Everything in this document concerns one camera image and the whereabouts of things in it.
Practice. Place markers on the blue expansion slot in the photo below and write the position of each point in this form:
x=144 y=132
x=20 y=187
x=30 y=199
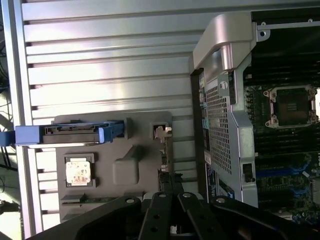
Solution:
x=277 y=173

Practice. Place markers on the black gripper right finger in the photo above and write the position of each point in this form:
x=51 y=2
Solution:
x=197 y=220

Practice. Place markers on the green Dell motherboard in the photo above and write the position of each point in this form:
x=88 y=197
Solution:
x=275 y=150

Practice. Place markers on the silver CPU chip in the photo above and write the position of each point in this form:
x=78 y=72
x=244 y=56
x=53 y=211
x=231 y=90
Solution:
x=78 y=173

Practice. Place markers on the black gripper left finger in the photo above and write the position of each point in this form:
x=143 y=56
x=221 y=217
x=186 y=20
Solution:
x=155 y=220

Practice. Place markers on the grey plastic parts rack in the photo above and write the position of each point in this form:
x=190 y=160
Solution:
x=105 y=150

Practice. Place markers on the open black PC case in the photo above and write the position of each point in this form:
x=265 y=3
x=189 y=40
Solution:
x=225 y=112

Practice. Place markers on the loose green RAM stick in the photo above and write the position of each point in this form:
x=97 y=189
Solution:
x=100 y=200

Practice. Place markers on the silver finned chipset heatsink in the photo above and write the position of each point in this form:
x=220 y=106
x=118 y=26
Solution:
x=315 y=187

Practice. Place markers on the hard disk in blue carrier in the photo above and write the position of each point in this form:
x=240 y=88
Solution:
x=67 y=136

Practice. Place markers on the open metal socket cover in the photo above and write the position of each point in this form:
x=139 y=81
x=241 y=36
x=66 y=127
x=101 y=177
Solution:
x=318 y=102

